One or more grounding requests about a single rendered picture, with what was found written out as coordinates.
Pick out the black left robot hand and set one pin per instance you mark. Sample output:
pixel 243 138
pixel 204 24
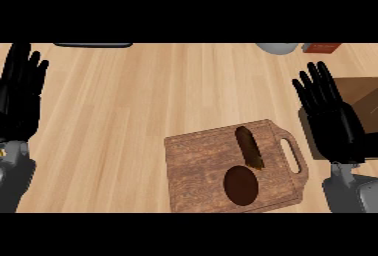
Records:
pixel 17 96

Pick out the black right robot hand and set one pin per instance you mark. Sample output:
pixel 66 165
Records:
pixel 337 125

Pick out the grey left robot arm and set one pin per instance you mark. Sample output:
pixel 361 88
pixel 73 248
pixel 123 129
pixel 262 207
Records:
pixel 15 176

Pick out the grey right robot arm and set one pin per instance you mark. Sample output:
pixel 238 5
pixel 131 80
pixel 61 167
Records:
pixel 351 188

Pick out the dark brown cupcake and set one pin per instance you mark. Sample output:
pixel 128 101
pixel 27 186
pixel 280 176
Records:
pixel 244 166

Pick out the reddish brown small box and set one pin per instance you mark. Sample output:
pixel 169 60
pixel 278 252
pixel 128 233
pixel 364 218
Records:
pixel 321 47

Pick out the brown wooden cutting board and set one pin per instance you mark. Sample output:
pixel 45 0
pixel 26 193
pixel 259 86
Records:
pixel 231 170

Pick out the dark grey flat object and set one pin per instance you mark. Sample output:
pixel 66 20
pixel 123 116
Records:
pixel 94 44

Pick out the grey round bowl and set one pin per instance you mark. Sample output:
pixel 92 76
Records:
pixel 278 47

